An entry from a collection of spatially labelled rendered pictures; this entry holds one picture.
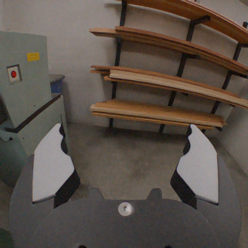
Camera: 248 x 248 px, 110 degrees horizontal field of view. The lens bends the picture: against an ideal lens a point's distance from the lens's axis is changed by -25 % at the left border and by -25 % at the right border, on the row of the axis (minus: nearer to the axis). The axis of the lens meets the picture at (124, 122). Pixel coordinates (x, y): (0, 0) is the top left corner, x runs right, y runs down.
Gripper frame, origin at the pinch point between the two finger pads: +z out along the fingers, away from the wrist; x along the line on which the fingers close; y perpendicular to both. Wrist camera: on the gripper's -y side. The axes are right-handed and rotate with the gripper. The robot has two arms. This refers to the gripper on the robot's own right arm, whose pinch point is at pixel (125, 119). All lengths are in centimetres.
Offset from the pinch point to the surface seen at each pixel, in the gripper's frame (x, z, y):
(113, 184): -14, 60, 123
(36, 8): -134, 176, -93
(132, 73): 8, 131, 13
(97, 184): -32, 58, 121
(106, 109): -26, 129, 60
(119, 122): -12, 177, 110
